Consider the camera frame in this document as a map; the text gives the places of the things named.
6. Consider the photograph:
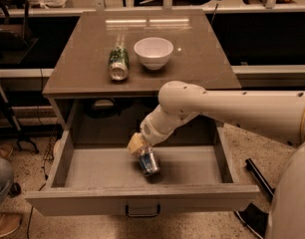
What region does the black drawer handle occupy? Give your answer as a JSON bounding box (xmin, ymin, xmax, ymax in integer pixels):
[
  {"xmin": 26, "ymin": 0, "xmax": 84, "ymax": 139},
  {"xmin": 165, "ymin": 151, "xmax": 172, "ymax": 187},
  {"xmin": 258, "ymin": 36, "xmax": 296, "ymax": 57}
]
[{"xmin": 125, "ymin": 204, "xmax": 161, "ymax": 218}]

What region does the green soda can lying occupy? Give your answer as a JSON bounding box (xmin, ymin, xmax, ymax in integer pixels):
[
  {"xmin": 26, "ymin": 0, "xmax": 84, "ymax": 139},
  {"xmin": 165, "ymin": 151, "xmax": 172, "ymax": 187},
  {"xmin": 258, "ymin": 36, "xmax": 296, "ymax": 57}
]
[{"xmin": 108, "ymin": 46, "xmax": 130, "ymax": 81}]

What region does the black chair base leg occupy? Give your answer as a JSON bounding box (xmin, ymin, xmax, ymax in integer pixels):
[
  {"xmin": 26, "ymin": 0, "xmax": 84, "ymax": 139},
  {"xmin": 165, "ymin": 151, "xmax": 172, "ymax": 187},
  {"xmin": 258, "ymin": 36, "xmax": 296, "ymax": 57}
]
[{"xmin": 245, "ymin": 158, "xmax": 275, "ymax": 200}]

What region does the open grey top drawer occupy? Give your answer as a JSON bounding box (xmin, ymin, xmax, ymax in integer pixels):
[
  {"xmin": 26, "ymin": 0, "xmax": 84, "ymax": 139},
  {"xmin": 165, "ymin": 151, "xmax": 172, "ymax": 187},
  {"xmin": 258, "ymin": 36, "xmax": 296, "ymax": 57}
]
[{"xmin": 25, "ymin": 102, "xmax": 259, "ymax": 216}]

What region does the black tripod stand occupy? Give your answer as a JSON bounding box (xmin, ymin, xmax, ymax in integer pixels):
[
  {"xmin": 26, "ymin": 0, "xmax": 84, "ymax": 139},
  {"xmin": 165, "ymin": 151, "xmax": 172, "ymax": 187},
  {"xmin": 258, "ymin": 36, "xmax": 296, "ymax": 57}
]
[{"xmin": 0, "ymin": 84, "xmax": 39, "ymax": 153}]

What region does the black sneaker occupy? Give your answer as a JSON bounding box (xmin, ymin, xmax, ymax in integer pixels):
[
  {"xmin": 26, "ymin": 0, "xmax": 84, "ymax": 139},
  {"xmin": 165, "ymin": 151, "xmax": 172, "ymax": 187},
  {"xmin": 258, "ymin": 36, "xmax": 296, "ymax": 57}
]
[{"xmin": 234, "ymin": 203, "xmax": 268, "ymax": 239}]

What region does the blue silver redbull can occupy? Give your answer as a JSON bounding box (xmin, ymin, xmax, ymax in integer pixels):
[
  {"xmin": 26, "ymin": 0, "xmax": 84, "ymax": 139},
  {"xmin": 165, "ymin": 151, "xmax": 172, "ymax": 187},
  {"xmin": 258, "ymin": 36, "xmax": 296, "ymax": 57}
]
[{"xmin": 138, "ymin": 146, "xmax": 159, "ymax": 176}]

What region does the white bowl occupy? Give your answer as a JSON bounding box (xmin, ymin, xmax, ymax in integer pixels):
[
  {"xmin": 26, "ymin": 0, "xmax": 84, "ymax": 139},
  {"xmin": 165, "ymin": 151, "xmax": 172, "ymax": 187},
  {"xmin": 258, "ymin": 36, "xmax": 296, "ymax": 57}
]
[{"xmin": 134, "ymin": 37, "xmax": 173, "ymax": 70}]

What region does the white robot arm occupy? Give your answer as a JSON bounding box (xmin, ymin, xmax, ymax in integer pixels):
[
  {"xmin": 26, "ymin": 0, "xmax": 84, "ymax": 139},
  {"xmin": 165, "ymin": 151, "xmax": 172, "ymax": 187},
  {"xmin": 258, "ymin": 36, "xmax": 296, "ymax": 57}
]
[{"xmin": 128, "ymin": 81, "xmax": 305, "ymax": 239}]

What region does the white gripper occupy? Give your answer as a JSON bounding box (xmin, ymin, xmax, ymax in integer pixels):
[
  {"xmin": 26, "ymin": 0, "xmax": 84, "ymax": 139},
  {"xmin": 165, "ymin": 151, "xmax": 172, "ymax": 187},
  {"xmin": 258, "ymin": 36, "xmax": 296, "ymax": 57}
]
[{"xmin": 127, "ymin": 112, "xmax": 174, "ymax": 155}]

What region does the tan shoe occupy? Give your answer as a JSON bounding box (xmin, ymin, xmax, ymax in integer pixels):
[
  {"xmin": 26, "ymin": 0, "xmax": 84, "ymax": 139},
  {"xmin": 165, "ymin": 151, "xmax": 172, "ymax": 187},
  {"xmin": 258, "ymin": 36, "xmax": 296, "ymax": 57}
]
[{"xmin": 0, "ymin": 213, "xmax": 22, "ymax": 238}]

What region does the grey cabinet with glossy top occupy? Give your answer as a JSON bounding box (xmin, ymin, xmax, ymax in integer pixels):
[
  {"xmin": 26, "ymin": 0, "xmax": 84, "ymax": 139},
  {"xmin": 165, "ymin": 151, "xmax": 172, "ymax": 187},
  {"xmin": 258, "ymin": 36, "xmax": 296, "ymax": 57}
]
[{"xmin": 43, "ymin": 9, "xmax": 240, "ymax": 123}]

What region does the dark chair at left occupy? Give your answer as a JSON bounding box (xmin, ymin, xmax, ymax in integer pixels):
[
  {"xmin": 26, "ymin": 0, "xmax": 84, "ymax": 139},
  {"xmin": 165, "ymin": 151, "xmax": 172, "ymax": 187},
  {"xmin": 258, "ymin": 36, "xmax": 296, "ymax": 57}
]
[{"xmin": 0, "ymin": 0, "xmax": 38, "ymax": 65}]

